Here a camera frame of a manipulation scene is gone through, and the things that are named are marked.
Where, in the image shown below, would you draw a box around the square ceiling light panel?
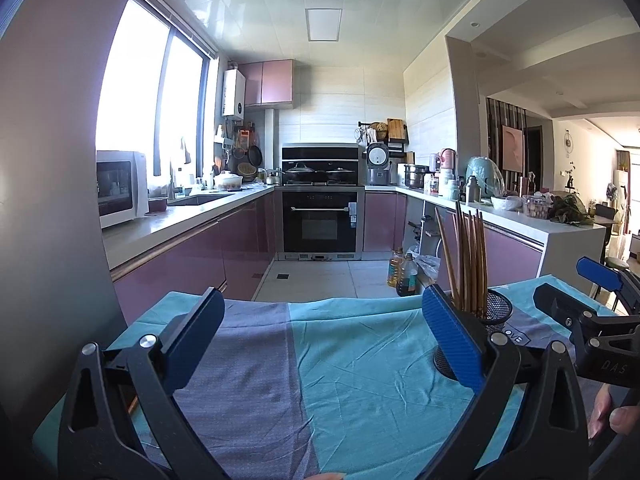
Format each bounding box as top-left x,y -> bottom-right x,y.
306,8 -> 343,42

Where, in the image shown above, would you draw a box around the white water heater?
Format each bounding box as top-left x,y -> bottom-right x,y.
222,69 -> 246,120

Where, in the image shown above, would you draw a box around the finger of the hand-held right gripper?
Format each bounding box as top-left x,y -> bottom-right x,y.
576,256 -> 640,313
532,282 -> 609,342

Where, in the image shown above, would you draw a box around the person's right hand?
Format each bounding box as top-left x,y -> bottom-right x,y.
587,384 -> 640,441

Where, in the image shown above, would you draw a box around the black built-in oven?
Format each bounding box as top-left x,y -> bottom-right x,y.
281,187 -> 365,261

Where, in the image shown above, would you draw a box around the stainless steel pot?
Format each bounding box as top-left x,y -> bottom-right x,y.
404,163 -> 430,189

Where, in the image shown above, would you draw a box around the teal wrapped appliance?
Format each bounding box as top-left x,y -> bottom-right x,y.
466,156 -> 506,198

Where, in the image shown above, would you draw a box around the kitchen window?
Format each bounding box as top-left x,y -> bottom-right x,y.
95,0 -> 218,181

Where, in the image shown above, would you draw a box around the pink wall cabinet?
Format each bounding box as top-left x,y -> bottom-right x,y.
239,59 -> 295,108

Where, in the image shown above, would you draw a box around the clear food basket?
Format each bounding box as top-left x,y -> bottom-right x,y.
522,195 -> 551,219

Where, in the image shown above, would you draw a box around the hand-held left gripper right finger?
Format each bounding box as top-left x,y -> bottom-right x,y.
421,284 -> 593,480

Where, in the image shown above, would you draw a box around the black range hood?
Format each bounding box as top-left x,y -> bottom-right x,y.
281,143 -> 361,186

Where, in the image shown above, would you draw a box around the pink base cabinets with sink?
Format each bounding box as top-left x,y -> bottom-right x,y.
110,187 -> 277,326

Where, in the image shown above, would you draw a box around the black wall rack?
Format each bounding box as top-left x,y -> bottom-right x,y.
359,118 -> 408,146

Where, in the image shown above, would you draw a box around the white casserole pot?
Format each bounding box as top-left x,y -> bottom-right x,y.
213,171 -> 243,192

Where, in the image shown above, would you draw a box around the silver rice cooker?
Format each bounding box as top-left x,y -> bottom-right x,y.
366,141 -> 392,186

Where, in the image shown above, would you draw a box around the bunch of wooden chopsticks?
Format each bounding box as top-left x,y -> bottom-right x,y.
434,200 -> 488,318

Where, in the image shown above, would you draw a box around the black mesh utensil holder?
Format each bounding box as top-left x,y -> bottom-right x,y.
432,287 -> 514,381

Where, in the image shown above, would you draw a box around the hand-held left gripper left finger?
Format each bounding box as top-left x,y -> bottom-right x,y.
57,286 -> 226,480

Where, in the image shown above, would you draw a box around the pink base cabinets peninsula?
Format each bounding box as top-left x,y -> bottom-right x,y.
364,185 -> 606,291

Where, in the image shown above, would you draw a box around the white countertop appliance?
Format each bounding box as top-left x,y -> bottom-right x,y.
96,150 -> 150,230

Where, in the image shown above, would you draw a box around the leafy green vegetables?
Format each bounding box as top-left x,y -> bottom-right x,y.
547,194 -> 596,226

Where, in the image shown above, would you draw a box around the pink wall picture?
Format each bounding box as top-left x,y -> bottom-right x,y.
501,124 -> 525,173

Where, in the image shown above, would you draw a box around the teal and grey tablecloth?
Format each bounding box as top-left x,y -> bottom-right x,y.
32,274 -> 618,480

